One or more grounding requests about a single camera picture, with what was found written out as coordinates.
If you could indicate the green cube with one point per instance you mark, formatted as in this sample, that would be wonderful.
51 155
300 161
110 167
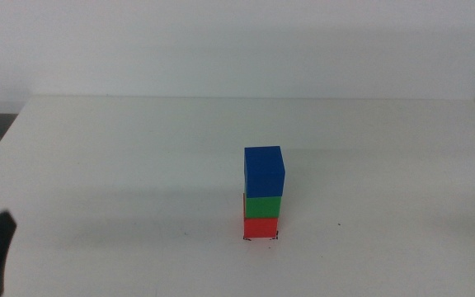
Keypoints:
262 207

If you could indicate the red cube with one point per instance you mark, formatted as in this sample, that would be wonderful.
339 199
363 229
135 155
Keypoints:
261 227

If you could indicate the blue cube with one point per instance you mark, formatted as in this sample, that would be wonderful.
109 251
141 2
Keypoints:
264 171

